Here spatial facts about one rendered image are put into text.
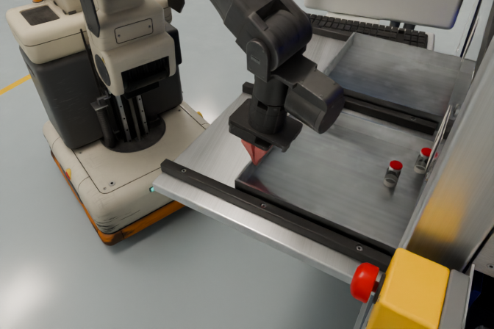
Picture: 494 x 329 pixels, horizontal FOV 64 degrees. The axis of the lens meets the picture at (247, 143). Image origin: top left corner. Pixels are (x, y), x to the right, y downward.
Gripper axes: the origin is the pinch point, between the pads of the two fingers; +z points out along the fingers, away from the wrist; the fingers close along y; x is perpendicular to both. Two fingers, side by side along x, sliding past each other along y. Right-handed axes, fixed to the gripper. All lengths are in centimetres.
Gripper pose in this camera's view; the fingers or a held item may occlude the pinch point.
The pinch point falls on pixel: (257, 159)
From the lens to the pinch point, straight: 68.1
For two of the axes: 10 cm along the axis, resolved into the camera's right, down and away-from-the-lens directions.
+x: 5.0, -5.8, 6.4
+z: -1.3, 6.9, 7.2
